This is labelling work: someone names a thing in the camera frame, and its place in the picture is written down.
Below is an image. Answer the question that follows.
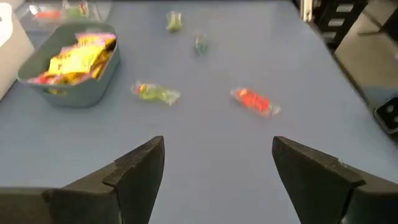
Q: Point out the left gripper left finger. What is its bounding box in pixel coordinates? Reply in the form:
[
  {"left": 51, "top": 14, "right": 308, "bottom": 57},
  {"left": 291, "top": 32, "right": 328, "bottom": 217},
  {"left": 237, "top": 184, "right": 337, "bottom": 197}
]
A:
[{"left": 43, "top": 135, "right": 166, "bottom": 224}]

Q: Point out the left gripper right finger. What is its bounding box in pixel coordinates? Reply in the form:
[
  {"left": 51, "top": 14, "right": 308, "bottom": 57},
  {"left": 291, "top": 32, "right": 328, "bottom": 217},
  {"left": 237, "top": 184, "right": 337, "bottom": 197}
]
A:
[{"left": 272, "top": 135, "right": 394, "bottom": 224}]

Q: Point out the teal plastic bin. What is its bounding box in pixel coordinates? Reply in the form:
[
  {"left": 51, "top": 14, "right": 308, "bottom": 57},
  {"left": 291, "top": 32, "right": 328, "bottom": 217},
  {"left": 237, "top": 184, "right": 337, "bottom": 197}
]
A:
[{"left": 17, "top": 21, "right": 121, "bottom": 109}]

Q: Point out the teal gummy in clear wrapper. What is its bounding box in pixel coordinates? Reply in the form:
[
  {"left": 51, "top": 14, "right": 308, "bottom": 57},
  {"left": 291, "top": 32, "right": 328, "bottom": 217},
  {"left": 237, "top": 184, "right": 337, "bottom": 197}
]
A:
[{"left": 193, "top": 32, "right": 210, "bottom": 57}]

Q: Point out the white plastic box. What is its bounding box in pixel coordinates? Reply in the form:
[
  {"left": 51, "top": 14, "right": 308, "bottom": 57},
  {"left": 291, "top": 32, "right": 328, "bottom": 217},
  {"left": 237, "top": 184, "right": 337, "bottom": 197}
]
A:
[{"left": 0, "top": 0, "right": 35, "bottom": 101}]

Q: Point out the clear plastic bin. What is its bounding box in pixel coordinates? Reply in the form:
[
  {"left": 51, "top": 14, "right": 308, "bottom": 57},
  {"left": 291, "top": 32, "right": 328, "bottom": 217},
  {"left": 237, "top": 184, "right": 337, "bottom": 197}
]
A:
[{"left": 14, "top": 0, "right": 113, "bottom": 34}]

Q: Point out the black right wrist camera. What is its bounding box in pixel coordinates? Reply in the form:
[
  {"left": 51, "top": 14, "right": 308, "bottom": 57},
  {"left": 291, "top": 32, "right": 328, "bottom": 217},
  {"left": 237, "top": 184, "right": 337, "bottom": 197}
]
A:
[{"left": 373, "top": 96, "right": 398, "bottom": 135}]

